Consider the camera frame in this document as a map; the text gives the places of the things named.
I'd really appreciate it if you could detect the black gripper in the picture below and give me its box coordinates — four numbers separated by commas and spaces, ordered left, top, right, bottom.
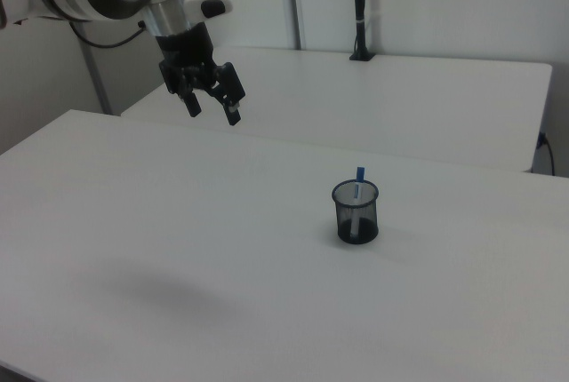
155, 21, 247, 127

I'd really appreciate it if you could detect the blue capped white marker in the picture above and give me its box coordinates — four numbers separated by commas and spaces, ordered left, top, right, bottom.
350, 166, 368, 238

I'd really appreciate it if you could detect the white side table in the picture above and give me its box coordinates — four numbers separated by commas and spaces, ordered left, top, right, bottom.
120, 45, 554, 174

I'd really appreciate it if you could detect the black clamp-mounted pole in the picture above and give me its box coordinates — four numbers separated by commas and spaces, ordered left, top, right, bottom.
349, 0, 375, 62

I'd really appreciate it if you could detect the black mesh pen cup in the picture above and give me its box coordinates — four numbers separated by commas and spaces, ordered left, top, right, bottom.
331, 179, 381, 246

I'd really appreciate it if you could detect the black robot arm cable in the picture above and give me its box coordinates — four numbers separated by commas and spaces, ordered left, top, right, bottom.
69, 20, 146, 50

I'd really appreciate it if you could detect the grey partition corner post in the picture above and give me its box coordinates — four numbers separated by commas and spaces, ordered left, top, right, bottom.
77, 35, 113, 115

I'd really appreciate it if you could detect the grey partition frame post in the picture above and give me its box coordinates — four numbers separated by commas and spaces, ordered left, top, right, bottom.
284, 0, 308, 51

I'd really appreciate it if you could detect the black wall cable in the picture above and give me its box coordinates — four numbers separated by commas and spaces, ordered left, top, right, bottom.
537, 131, 557, 177

